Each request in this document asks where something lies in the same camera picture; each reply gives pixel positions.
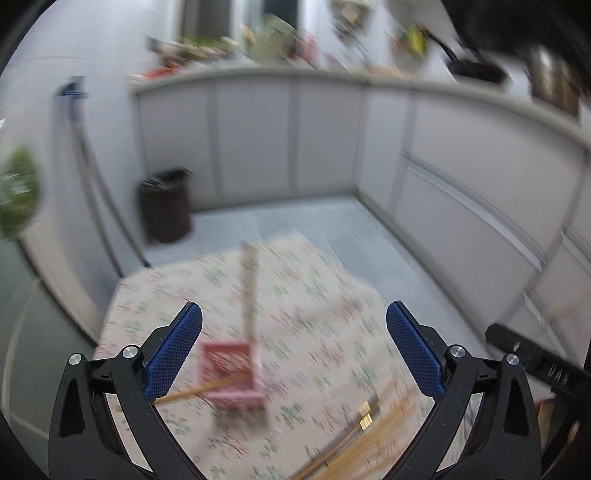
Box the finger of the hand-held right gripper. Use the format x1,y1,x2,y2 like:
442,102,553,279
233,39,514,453
486,323,536,367

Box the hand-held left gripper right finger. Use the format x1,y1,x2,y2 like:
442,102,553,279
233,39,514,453
386,301,542,480

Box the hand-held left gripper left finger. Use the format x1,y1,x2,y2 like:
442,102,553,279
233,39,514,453
48,301,204,480

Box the brown wooden chopstick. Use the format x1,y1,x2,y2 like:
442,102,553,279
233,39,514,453
154,374,247,407

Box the pink plastic basket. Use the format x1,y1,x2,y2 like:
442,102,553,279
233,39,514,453
196,342,264,409

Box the light wooden chopstick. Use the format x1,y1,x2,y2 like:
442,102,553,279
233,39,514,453
241,242,260,365

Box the bunch of chopsticks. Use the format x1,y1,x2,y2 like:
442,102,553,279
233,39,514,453
286,378,439,480

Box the floral printed cloth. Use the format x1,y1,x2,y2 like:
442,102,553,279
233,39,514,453
92,231,490,480

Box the dark brown trash bin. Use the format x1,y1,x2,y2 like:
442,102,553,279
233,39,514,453
137,168,194,244

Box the white cabinet with drawers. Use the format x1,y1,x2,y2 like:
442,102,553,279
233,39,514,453
355,78,591,370

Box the plastic bag of greens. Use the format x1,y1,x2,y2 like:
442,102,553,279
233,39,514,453
0,145,42,241

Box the white kitchen cabinet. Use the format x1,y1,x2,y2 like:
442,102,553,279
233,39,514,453
129,69,370,215

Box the steel pot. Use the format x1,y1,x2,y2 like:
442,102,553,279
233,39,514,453
526,46,583,114

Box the black wok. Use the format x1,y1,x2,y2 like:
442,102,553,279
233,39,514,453
425,28,509,85

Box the green yellow hanging packets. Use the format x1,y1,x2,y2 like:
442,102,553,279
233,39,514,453
392,23,428,58

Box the black range hood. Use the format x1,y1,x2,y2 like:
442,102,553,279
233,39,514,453
443,0,591,56

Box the pale green cutting board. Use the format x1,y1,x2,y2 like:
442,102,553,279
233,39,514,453
252,14,298,65

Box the window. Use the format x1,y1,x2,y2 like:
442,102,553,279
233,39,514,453
182,0,301,42

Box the grey mop handle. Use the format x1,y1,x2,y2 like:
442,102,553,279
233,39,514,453
76,124,152,268
62,97,123,275

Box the blue wall mop holder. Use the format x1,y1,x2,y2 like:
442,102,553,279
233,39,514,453
58,76,88,99

